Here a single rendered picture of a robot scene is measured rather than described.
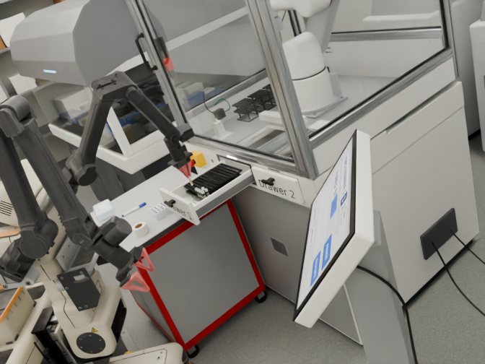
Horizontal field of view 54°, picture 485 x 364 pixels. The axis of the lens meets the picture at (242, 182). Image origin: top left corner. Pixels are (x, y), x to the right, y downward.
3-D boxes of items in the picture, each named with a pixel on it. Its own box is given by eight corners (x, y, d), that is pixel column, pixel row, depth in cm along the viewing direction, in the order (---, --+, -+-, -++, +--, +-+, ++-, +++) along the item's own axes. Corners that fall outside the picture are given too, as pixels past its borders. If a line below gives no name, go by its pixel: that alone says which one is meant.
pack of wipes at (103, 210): (116, 214, 252) (112, 207, 250) (99, 222, 249) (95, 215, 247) (111, 204, 265) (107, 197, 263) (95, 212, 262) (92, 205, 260)
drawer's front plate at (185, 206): (197, 225, 202) (188, 204, 197) (167, 208, 225) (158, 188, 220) (201, 223, 203) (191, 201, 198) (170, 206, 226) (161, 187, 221)
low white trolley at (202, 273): (189, 368, 246) (127, 253, 213) (141, 316, 296) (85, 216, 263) (273, 300, 270) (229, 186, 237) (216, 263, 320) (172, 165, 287)
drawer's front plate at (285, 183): (302, 204, 190) (294, 181, 185) (258, 188, 213) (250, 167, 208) (304, 202, 190) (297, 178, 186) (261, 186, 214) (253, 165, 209)
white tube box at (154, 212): (157, 221, 230) (154, 214, 228) (150, 216, 237) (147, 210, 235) (179, 207, 235) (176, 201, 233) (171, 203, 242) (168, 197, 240)
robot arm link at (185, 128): (159, 123, 196) (171, 136, 193) (182, 110, 200) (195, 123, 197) (162, 140, 207) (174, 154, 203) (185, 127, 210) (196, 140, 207)
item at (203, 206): (198, 219, 203) (192, 207, 201) (170, 204, 224) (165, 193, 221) (268, 173, 220) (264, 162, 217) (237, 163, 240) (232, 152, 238)
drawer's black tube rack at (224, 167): (207, 206, 210) (202, 194, 207) (188, 197, 224) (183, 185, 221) (246, 181, 219) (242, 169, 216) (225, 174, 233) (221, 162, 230)
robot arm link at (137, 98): (106, 77, 162) (123, 97, 158) (119, 66, 162) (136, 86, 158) (160, 130, 201) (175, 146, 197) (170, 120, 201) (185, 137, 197)
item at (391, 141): (321, 211, 184) (312, 180, 178) (193, 165, 266) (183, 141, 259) (464, 105, 223) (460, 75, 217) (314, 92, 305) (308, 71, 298)
